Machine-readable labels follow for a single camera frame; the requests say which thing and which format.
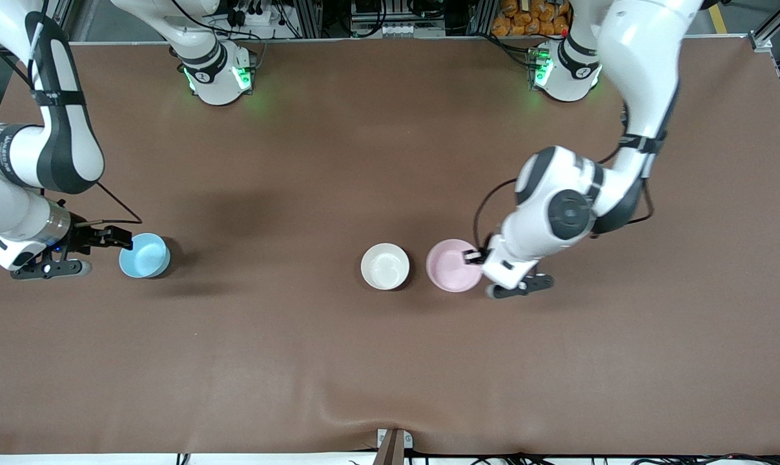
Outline diagonal aluminium frame strut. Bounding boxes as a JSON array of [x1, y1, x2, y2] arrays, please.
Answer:
[[752, 10, 780, 54]]

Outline brown table mat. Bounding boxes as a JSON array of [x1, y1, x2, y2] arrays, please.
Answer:
[[0, 37, 780, 456]]

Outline orange snack packets pile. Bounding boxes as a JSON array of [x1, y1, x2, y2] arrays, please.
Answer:
[[491, 0, 571, 37]]

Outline brown camera post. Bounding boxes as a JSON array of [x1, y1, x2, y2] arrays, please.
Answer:
[[372, 430, 405, 465]]

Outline pink bowl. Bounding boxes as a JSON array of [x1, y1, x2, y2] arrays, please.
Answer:
[[426, 239, 484, 293]]

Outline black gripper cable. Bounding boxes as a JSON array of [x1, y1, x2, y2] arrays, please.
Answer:
[[473, 103, 655, 253], [74, 182, 143, 227]]

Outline silver mounting bracket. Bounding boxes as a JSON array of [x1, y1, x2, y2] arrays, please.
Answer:
[[376, 428, 414, 450]]

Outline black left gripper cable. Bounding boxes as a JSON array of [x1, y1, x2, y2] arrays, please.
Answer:
[[473, 103, 655, 253]]

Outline white bowl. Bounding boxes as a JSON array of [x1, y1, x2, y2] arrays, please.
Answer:
[[360, 243, 411, 291]]

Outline light blue bowl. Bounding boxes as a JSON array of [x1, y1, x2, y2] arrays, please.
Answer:
[[119, 233, 171, 279]]

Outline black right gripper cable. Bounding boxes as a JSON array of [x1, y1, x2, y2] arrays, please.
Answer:
[[74, 182, 143, 227]]

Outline white power strip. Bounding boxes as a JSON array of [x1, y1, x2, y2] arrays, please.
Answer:
[[225, 3, 274, 26]]

